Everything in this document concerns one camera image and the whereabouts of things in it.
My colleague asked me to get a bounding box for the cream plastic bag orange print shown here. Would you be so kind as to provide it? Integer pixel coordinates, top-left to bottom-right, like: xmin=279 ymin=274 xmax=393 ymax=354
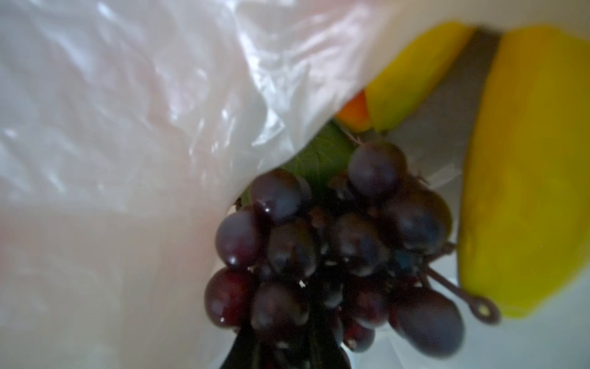
xmin=1 ymin=1 xmax=589 ymax=368

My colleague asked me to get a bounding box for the dark grape bunch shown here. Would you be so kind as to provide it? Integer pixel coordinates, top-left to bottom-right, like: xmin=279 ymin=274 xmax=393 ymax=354
xmin=204 ymin=141 xmax=502 ymax=368
xmin=234 ymin=121 xmax=356 ymax=209

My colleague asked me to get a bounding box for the red yellow mango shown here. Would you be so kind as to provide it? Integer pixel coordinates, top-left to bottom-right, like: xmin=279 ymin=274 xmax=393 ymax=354
xmin=334 ymin=90 xmax=373 ymax=134

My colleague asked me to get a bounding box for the yellow banana bunch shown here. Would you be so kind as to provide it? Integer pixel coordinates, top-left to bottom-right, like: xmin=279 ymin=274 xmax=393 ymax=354
xmin=364 ymin=22 xmax=589 ymax=318

